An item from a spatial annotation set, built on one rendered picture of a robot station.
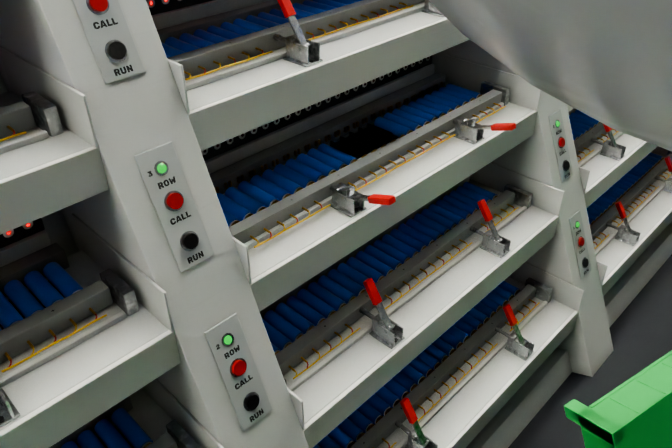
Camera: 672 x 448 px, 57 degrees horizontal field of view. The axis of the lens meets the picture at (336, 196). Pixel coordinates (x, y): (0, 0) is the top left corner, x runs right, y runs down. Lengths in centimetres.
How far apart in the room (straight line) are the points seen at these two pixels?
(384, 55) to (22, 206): 47
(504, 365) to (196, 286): 61
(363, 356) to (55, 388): 39
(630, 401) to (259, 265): 51
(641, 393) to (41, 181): 75
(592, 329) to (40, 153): 101
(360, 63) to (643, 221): 90
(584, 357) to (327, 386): 62
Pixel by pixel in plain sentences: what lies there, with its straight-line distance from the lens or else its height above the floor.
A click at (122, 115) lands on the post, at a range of 60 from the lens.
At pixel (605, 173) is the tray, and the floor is 34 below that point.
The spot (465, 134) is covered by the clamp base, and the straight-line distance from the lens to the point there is 95.
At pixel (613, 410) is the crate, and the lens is 90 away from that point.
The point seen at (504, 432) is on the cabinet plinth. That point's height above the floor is 3.
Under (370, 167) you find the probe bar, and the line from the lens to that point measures 83.
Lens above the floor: 76
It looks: 16 degrees down
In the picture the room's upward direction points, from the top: 17 degrees counter-clockwise
